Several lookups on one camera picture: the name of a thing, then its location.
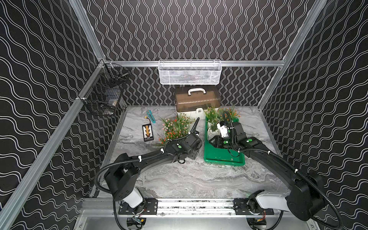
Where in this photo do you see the green plastic tray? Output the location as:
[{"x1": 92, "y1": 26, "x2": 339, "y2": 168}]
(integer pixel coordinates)
[{"x1": 204, "y1": 119, "x2": 245, "y2": 166}]

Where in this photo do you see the red flower pot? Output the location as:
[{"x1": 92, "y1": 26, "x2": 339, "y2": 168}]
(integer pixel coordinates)
[{"x1": 158, "y1": 129, "x2": 185, "y2": 145}]

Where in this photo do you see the black picture card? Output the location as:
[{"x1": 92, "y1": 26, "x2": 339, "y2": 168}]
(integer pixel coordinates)
[{"x1": 142, "y1": 124, "x2": 154, "y2": 142}]

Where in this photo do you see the orange flower pot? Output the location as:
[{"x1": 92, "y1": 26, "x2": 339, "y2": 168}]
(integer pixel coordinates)
[{"x1": 218, "y1": 106, "x2": 240, "y2": 121}]

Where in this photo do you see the green grass pot back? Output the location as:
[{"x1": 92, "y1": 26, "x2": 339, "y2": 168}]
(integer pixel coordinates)
[{"x1": 172, "y1": 115, "x2": 194, "y2": 139}]

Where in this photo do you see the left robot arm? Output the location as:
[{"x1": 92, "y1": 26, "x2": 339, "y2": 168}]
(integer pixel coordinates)
[{"x1": 94, "y1": 118, "x2": 203, "y2": 212}]

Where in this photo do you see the brown lidded storage box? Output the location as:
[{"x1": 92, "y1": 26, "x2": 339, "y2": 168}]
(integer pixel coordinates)
[{"x1": 174, "y1": 85, "x2": 221, "y2": 119}]

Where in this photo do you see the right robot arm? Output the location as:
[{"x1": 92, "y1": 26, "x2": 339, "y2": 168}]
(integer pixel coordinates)
[{"x1": 209, "y1": 110, "x2": 344, "y2": 230}]

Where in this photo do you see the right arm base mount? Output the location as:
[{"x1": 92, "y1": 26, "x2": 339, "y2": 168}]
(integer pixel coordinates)
[{"x1": 233, "y1": 198, "x2": 275, "y2": 216}]

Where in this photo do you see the green plant pot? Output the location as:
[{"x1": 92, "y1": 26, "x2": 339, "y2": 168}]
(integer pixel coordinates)
[{"x1": 207, "y1": 119, "x2": 221, "y2": 141}]

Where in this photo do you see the black wire wall basket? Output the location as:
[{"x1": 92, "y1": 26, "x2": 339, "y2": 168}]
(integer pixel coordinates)
[{"x1": 81, "y1": 63, "x2": 131, "y2": 117}]

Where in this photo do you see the teal handled tool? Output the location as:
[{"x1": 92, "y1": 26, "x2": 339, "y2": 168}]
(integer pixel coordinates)
[{"x1": 146, "y1": 110, "x2": 156, "y2": 124}]

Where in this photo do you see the pink flower pot front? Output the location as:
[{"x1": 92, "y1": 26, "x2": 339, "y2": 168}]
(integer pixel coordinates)
[{"x1": 205, "y1": 107, "x2": 220, "y2": 129}]

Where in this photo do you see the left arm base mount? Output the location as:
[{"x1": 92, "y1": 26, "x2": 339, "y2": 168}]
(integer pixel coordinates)
[{"x1": 118, "y1": 198, "x2": 158, "y2": 216}]

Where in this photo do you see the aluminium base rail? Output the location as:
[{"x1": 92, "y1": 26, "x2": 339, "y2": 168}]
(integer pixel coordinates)
[{"x1": 80, "y1": 198, "x2": 280, "y2": 218}]

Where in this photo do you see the pink flower pot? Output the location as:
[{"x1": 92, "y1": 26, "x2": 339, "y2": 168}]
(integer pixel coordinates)
[
  {"x1": 162, "y1": 118, "x2": 177, "y2": 137},
  {"x1": 205, "y1": 107, "x2": 220, "y2": 129}
]

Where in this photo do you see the white mesh wall basket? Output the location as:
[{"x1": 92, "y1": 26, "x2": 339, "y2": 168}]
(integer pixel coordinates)
[{"x1": 158, "y1": 59, "x2": 222, "y2": 85}]

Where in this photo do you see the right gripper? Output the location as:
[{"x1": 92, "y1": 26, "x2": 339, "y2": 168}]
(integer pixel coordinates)
[{"x1": 208, "y1": 135, "x2": 237, "y2": 150}]

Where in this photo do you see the pink flower pot back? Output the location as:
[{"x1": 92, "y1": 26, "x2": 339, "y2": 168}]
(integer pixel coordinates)
[{"x1": 162, "y1": 118, "x2": 177, "y2": 137}]

